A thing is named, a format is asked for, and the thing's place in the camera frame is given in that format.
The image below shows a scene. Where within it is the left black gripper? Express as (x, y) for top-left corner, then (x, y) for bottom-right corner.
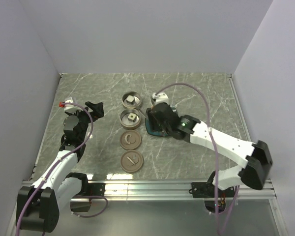
(67, 101), (103, 141)

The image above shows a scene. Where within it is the white tofu cube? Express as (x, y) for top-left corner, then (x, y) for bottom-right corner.
(127, 113), (137, 122)

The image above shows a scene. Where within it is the white rice block seaweed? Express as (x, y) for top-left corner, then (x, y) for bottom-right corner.
(125, 94), (136, 105)

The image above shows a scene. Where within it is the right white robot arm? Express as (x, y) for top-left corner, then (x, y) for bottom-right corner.
(149, 103), (273, 197)

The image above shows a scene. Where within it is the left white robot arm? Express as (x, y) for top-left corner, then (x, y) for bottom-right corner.
(15, 97), (104, 236)

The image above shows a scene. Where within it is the teal square plate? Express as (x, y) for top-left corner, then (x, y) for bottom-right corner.
(145, 110), (170, 137)

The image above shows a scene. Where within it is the far metal round container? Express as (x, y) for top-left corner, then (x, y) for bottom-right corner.
(121, 91), (142, 109)

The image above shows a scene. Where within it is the metal round container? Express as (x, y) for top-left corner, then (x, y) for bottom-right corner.
(121, 91), (142, 109)
(119, 108), (142, 130)

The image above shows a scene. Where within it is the near metal round container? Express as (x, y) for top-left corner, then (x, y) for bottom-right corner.
(119, 108), (142, 130)

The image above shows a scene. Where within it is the brown lid with curl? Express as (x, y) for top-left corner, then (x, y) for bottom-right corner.
(119, 130), (142, 150)

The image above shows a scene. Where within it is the brown lid with bar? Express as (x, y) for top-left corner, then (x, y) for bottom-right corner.
(120, 150), (144, 173)

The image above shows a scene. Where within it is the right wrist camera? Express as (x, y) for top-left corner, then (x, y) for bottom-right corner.
(151, 92), (169, 106)

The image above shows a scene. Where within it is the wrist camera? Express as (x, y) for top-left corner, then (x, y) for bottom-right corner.
(59, 97), (77, 114)
(151, 92), (169, 106)

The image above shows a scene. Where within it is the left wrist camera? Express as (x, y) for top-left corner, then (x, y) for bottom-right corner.
(59, 97), (77, 114)

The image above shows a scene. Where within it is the aluminium front rail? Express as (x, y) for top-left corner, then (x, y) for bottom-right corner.
(89, 179), (277, 201)

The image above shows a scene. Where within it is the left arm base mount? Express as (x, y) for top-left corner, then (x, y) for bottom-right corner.
(70, 182), (106, 213)

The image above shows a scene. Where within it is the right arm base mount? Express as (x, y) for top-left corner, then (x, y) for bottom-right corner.
(188, 182), (236, 198)

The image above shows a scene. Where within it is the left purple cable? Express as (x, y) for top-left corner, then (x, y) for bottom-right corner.
(14, 102), (109, 236)

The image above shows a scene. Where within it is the purple cable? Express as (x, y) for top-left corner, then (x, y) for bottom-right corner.
(156, 83), (240, 236)
(14, 102), (109, 236)

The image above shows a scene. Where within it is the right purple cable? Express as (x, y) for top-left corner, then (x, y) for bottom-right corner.
(156, 83), (240, 236)

